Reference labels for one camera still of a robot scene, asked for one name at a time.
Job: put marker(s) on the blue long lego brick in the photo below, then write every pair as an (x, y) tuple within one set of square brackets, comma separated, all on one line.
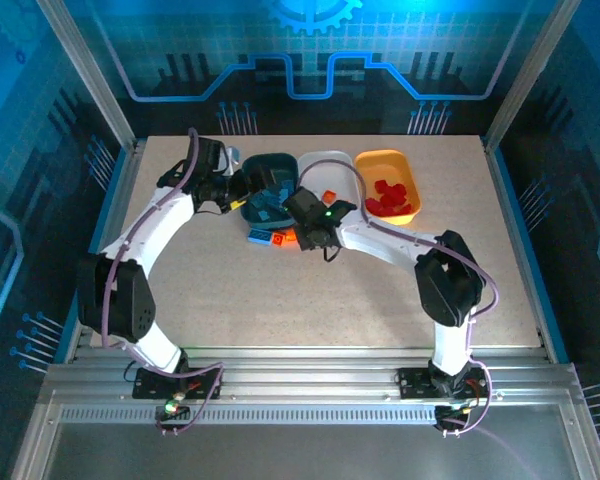
[(260, 236), (260, 199)]

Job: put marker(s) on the blue square lego brick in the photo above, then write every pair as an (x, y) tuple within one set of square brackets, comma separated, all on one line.
[(264, 215)]

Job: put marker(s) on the orange long lego brick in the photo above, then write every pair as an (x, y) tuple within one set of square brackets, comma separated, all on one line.
[(291, 235)]

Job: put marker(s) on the teal plastic container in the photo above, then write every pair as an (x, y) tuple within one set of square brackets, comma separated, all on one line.
[(270, 162)]

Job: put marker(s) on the orange-red square lego brick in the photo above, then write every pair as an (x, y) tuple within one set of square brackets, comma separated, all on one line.
[(329, 196)]

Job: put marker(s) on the white plastic container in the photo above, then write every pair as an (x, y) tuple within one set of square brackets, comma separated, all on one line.
[(330, 172)]

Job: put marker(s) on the orange plastic container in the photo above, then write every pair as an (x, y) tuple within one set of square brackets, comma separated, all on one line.
[(385, 165)]

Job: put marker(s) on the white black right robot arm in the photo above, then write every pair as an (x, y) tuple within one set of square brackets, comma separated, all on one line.
[(380, 240)]

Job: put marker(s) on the orange square lego brick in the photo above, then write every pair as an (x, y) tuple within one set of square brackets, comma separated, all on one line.
[(279, 239)]

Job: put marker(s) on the grey metal plate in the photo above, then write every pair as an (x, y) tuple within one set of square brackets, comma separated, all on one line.
[(305, 455)]

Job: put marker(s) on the aluminium side rail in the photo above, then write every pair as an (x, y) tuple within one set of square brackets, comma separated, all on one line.
[(522, 230), (115, 210)]

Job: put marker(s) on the aluminium front frame rail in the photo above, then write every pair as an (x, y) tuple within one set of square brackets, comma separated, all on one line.
[(305, 375)]

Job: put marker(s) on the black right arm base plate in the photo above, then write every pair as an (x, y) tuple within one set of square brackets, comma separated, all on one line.
[(415, 382)]

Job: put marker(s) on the aluminium frame post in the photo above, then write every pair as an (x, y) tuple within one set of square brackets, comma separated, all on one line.
[(530, 70), (85, 70)]

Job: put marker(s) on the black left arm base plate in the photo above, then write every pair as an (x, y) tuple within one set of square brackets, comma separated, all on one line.
[(205, 382)]

